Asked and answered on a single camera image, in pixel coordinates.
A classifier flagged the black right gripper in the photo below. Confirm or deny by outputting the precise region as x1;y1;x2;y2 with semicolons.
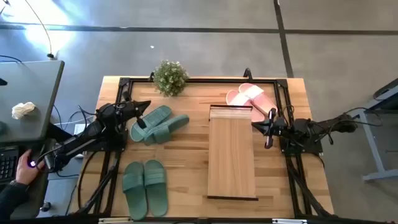
251;108;295;149

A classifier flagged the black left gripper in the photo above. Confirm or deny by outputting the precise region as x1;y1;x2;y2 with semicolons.
118;90;152;129

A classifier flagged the green rubber slide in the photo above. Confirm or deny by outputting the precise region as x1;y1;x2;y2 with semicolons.
143;114;190;146
144;159;169;218
129;105;173;143
122;161;148;221

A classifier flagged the pink rubber slide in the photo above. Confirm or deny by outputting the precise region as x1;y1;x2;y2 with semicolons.
238;82;278;118
225;89;265;123

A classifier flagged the wooden shelf with black frame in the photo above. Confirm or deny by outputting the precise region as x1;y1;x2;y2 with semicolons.
206;104;259;202

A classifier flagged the person's forearm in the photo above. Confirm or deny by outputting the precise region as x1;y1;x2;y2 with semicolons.
0;179;30;220

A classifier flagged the small potted green plant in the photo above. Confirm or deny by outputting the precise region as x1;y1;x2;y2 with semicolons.
152;59;190;97

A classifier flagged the silver aluminium bar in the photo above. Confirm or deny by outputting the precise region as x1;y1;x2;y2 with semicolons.
98;217;133;224
272;218;307;224

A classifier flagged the grey metal table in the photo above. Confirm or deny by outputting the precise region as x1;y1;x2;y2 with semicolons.
343;77;398;183

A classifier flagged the light grey desk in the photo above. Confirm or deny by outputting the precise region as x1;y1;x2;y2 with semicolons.
0;60;65;144

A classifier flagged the crumpled white tissue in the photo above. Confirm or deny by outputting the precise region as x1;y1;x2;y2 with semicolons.
11;101;37;120

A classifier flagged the black computer mouse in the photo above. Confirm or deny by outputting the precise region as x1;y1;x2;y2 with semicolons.
27;155;40;169

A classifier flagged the person's hand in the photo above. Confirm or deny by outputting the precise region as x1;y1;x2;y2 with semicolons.
15;149;47;186

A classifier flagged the black keyboard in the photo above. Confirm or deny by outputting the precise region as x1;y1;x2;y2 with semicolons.
0;146;19;184

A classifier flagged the black aluminium table frame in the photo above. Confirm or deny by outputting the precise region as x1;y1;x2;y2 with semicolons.
73;67;335;218

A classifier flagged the black curved floor cable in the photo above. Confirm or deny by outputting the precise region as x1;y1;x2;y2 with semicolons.
76;151;98;210

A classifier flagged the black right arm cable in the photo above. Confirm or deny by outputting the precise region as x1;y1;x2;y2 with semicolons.
310;107;384;146

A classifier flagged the thin black floor cable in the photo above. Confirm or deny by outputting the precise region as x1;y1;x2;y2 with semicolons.
24;0;56;60

